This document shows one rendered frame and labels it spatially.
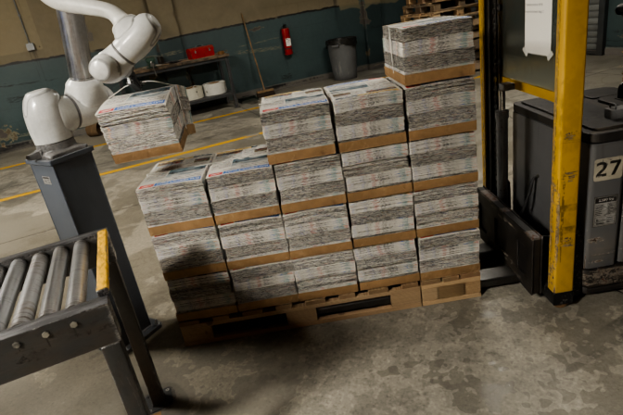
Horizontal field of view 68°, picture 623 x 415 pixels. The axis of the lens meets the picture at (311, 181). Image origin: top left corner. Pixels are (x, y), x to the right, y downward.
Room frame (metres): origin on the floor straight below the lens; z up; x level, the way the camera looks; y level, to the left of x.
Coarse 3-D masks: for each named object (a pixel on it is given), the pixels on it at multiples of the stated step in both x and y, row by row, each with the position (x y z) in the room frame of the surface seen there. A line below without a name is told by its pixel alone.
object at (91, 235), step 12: (72, 240) 1.46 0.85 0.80; (96, 240) 1.48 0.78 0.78; (108, 240) 1.49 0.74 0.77; (24, 252) 1.43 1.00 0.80; (36, 252) 1.41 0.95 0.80; (48, 252) 1.42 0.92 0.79; (72, 252) 1.45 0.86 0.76; (96, 252) 1.47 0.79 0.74; (108, 252) 1.48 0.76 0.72; (0, 264) 1.37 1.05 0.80; (48, 264) 1.42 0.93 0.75; (0, 288) 1.36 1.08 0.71
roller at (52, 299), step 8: (56, 248) 1.42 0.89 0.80; (64, 248) 1.42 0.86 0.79; (56, 256) 1.36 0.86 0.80; (64, 256) 1.37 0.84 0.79; (56, 264) 1.30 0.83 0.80; (64, 264) 1.31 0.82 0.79; (48, 272) 1.26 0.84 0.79; (56, 272) 1.24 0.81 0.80; (64, 272) 1.27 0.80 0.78; (48, 280) 1.20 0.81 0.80; (56, 280) 1.20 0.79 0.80; (64, 280) 1.23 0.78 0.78; (48, 288) 1.15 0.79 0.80; (56, 288) 1.15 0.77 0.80; (48, 296) 1.10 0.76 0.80; (56, 296) 1.11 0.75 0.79; (48, 304) 1.07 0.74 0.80; (56, 304) 1.07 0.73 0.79; (40, 312) 1.04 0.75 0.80; (48, 312) 1.03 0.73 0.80
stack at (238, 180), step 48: (144, 192) 1.82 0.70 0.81; (192, 192) 1.82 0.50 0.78; (240, 192) 1.83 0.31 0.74; (288, 192) 1.83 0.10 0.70; (336, 192) 1.83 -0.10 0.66; (192, 240) 1.82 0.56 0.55; (240, 240) 1.82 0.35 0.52; (288, 240) 1.83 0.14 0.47; (336, 240) 1.83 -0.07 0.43; (192, 288) 1.83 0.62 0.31; (240, 288) 1.83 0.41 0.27; (288, 288) 1.82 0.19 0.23; (384, 288) 1.82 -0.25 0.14; (192, 336) 1.82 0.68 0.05; (240, 336) 1.82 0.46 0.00
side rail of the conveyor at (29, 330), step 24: (72, 312) 1.00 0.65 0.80; (96, 312) 1.01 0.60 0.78; (0, 336) 0.95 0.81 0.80; (24, 336) 0.95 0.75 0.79; (48, 336) 0.97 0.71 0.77; (72, 336) 0.99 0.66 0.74; (96, 336) 1.00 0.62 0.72; (120, 336) 1.02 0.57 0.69; (0, 360) 0.93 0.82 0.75; (24, 360) 0.94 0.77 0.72; (48, 360) 0.96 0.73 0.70; (0, 384) 0.92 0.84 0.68
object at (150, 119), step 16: (128, 96) 1.97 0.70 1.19; (144, 96) 1.92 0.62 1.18; (160, 96) 1.88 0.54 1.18; (96, 112) 1.83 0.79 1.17; (112, 112) 1.81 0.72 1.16; (128, 112) 1.81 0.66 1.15; (144, 112) 1.82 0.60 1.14; (160, 112) 1.82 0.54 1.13; (176, 112) 1.94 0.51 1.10; (112, 128) 1.83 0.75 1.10; (128, 128) 1.84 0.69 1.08; (144, 128) 1.84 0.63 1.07; (160, 128) 1.84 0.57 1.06; (176, 128) 1.88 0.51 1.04; (112, 144) 1.84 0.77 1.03; (128, 144) 1.85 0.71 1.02; (144, 144) 1.85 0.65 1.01; (160, 144) 1.85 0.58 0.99
